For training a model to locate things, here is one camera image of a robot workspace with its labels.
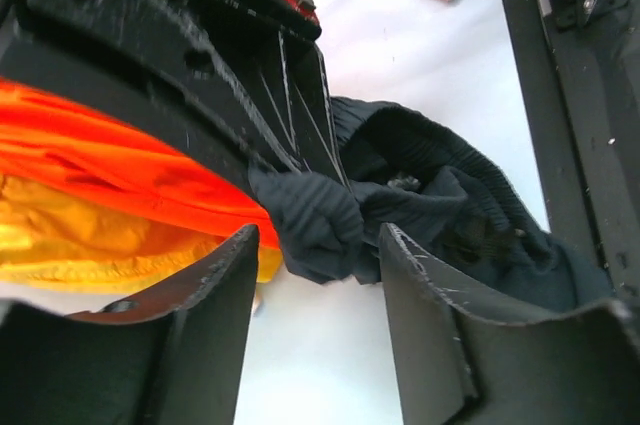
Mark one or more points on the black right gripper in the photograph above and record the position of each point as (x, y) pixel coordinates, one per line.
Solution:
(168, 67)

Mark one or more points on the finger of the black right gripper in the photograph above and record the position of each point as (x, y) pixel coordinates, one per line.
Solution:
(291, 125)

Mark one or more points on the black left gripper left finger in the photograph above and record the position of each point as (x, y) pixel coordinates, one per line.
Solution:
(170, 354)

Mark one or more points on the orange shorts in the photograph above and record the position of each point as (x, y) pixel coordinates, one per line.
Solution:
(72, 148)

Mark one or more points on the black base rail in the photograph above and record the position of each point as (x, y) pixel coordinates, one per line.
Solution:
(578, 67)

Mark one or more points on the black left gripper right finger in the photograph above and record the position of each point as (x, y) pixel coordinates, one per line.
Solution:
(465, 353)

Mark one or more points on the dark navy shorts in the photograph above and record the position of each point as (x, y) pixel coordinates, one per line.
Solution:
(407, 170)

